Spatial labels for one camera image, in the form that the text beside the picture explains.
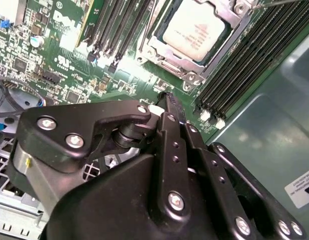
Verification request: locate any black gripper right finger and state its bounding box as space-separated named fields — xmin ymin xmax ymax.
xmin=173 ymin=94 xmax=307 ymax=240

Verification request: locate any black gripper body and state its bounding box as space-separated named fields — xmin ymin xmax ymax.
xmin=39 ymin=152 xmax=235 ymax=240

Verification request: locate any silver topped CPU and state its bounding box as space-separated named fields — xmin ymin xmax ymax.
xmin=161 ymin=3 xmax=227 ymax=63

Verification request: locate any metal socket cover frame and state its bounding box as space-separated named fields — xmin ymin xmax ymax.
xmin=144 ymin=0 xmax=255 ymax=83

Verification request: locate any thin wire locking lever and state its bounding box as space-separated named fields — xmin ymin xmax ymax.
xmin=138 ymin=0 xmax=157 ymax=55
xmin=253 ymin=0 xmax=303 ymax=10

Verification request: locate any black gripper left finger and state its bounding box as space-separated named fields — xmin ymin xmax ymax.
xmin=6 ymin=91 xmax=194 ymax=222

